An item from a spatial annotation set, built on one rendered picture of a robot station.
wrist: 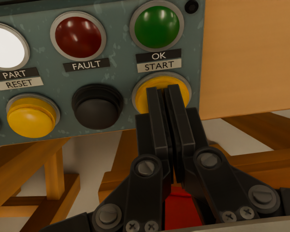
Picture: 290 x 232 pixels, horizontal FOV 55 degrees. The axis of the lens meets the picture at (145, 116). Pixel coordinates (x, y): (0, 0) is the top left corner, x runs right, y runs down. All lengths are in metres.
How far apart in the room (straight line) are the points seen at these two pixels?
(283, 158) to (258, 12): 0.21
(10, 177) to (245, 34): 0.51
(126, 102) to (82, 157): 1.01
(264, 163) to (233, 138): 0.83
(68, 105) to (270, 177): 0.24
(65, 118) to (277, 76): 0.13
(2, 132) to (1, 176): 0.39
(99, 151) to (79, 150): 0.08
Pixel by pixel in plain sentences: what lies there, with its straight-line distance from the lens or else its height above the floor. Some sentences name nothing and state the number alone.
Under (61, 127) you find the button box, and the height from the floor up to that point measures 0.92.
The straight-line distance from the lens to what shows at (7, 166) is 0.59.
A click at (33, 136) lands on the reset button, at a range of 0.16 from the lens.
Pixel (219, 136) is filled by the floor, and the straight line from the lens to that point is 1.15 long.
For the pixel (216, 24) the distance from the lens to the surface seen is 0.19.
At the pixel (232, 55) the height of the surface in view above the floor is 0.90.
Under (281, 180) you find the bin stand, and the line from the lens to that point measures 0.34.
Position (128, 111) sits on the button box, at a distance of 0.16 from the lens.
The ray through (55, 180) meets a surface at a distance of 0.95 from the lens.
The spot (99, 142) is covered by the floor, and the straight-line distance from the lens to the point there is 1.13.
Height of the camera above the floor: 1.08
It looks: 81 degrees down
